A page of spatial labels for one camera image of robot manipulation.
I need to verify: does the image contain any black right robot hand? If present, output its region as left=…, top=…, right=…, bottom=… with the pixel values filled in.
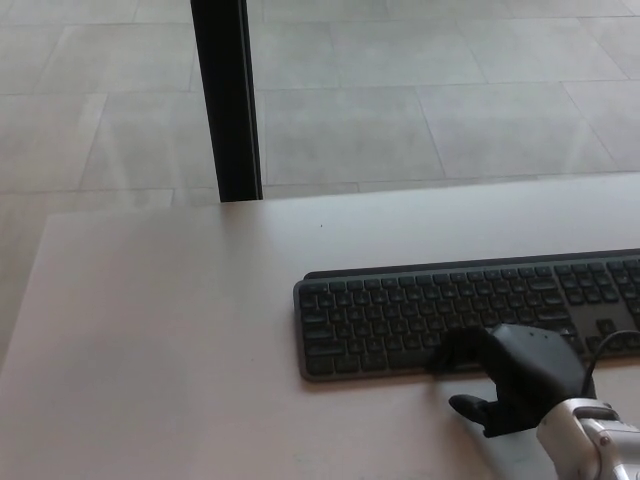
left=424, top=323, right=598, bottom=439

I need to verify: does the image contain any black wireless keyboard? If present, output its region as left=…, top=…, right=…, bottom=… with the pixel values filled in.
left=292, top=248, right=640, bottom=384

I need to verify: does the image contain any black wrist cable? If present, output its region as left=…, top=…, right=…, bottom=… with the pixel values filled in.
left=579, top=329, right=640, bottom=400

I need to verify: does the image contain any black metal post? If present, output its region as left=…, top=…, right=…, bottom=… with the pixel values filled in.
left=189, top=0, right=265, bottom=203

